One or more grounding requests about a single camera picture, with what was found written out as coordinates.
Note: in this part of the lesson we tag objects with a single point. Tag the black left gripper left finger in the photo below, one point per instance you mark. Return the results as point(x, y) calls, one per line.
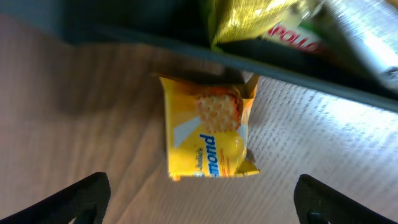
point(85, 201)

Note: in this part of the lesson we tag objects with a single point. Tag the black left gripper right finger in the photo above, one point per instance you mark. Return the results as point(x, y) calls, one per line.
point(316, 202)

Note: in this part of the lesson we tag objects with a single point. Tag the yellow almond biscuit packet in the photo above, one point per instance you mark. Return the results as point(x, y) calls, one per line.
point(207, 128)

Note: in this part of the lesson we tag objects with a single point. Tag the green yellow snack packet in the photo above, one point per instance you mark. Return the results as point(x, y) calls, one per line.
point(234, 20)

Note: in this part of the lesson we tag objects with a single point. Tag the black box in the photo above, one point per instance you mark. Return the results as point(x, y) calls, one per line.
point(175, 26)

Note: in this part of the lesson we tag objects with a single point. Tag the yellow peanut butter biscuit packet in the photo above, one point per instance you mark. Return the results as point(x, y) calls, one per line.
point(370, 30)

